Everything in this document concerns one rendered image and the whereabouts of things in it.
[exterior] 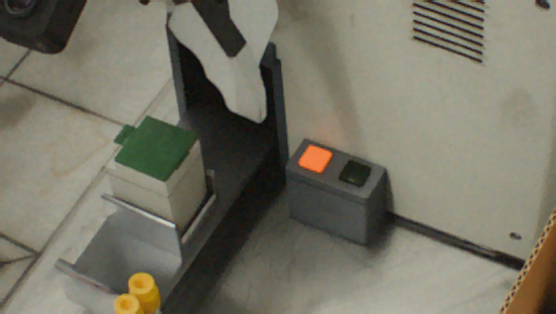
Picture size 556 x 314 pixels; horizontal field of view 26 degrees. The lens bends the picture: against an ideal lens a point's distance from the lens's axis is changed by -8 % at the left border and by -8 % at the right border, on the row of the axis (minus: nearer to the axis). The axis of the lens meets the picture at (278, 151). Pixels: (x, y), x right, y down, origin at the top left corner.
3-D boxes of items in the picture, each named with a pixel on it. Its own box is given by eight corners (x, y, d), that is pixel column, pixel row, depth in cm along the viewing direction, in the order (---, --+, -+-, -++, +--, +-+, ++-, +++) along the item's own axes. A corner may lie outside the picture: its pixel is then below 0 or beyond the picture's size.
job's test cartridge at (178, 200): (150, 179, 83) (136, 113, 78) (211, 205, 81) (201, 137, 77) (119, 222, 81) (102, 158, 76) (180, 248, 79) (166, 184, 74)
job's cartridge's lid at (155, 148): (137, 116, 78) (135, 109, 78) (201, 140, 77) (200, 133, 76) (104, 159, 76) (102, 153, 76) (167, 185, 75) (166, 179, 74)
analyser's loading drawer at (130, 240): (219, 90, 91) (212, 39, 87) (302, 120, 88) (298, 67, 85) (67, 299, 79) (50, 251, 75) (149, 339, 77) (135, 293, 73)
